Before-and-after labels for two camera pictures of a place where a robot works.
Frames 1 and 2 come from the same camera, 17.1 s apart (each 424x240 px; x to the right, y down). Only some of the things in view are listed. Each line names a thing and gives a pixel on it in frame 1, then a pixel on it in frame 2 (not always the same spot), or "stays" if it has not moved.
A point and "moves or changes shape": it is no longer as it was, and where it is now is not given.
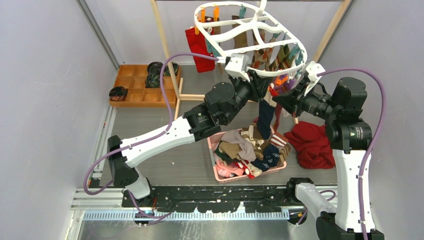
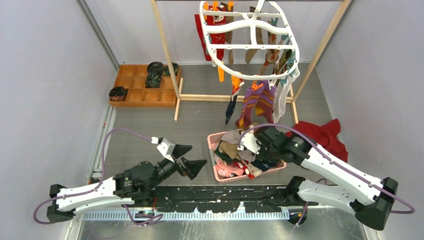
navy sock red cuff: (266, 108) moves or changes shape
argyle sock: (261, 58) → (272, 55)
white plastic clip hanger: (247, 34) moves or changes shape
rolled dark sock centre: (152, 80) stays
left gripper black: (257, 86) → (192, 166)
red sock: (198, 43) → (218, 38)
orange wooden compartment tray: (132, 77) stays
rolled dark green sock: (166, 71) stays
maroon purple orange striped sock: (282, 84) → (264, 105)
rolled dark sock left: (118, 93) stays
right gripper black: (290, 102) → (261, 155)
